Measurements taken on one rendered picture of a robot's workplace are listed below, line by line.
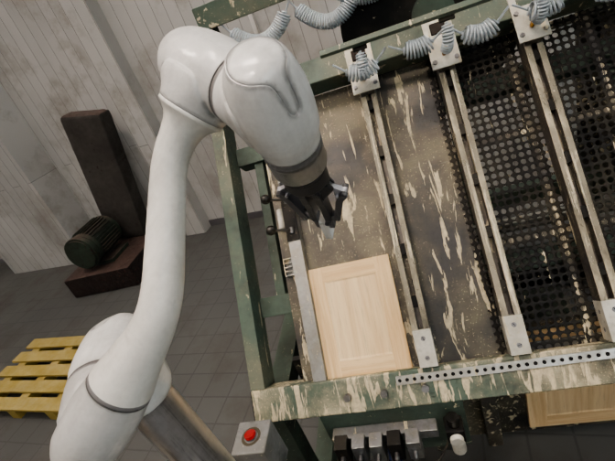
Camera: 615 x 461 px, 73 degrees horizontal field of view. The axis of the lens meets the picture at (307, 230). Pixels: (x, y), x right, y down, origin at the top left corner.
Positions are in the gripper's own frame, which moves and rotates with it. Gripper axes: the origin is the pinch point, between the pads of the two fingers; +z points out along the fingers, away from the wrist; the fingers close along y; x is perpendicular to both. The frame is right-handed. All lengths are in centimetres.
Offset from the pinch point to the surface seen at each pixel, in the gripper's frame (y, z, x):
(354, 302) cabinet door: 7, 78, -8
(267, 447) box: 29, 74, 45
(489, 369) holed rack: -39, 80, 10
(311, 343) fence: 22, 81, 8
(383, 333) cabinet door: -4, 81, 2
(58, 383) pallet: 269, 229, 38
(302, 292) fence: 27, 75, -9
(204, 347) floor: 154, 242, -8
